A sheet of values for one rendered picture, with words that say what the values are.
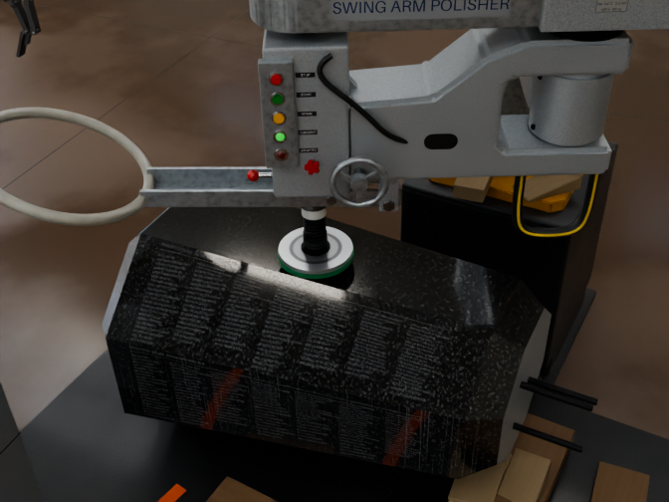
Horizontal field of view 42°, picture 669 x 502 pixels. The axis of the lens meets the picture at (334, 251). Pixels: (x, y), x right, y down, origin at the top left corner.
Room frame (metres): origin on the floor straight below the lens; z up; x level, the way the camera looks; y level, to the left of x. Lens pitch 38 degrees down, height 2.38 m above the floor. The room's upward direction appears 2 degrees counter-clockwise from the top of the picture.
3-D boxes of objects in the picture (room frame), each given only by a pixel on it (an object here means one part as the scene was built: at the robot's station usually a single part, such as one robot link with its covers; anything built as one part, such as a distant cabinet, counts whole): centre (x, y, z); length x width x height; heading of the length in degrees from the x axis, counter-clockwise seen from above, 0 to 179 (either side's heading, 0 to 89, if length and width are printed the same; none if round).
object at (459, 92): (1.94, -0.34, 1.30); 0.74 x 0.23 x 0.49; 90
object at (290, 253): (1.95, 0.05, 0.87); 0.21 x 0.21 x 0.01
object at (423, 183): (2.60, -0.64, 0.37); 0.66 x 0.66 x 0.74; 60
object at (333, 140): (1.95, -0.03, 1.32); 0.36 x 0.22 x 0.45; 90
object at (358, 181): (1.83, -0.07, 1.20); 0.15 x 0.10 x 0.15; 90
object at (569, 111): (1.95, -0.61, 1.34); 0.19 x 0.19 x 0.20
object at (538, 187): (2.37, -0.71, 0.80); 0.20 x 0.10 x 0.05; 112
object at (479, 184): (2.40, -0.47, 0.81); 0.20 x 0.10 x 0.05; 158
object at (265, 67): (1.84, 0.12, 1.37); 0.08 x 0.03 x 0.28; 90
